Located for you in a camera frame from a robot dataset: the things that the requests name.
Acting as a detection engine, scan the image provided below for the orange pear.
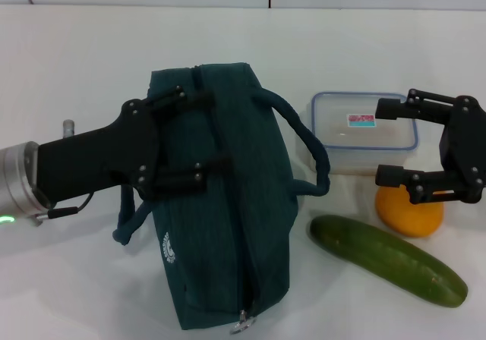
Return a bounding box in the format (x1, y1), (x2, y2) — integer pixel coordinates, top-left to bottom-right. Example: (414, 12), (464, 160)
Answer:
(374, 186), (444, 238)

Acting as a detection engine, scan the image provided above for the dark teal fabric bag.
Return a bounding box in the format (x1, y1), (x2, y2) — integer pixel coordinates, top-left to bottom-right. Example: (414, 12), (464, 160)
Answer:
(112, 61), (331, 335)

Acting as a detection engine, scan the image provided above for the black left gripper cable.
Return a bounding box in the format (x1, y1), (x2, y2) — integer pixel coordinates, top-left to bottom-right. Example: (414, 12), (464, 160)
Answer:
(47, 191), (94, 219)

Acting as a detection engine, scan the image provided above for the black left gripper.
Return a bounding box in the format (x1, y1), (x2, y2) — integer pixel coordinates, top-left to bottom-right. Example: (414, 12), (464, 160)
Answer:
(36, 85), (233, 209)

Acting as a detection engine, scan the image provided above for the clear container with blue lid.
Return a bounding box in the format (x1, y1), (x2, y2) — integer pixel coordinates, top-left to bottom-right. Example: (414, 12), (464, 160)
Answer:
(305, 91), (421, 176)

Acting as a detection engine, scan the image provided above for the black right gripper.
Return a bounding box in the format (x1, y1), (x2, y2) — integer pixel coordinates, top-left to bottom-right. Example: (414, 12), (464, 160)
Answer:
(374, 87), (486, 204)

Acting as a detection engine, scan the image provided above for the green cucumber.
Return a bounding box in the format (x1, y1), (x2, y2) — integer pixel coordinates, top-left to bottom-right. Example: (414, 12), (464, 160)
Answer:
(309, 214), (469, 309)

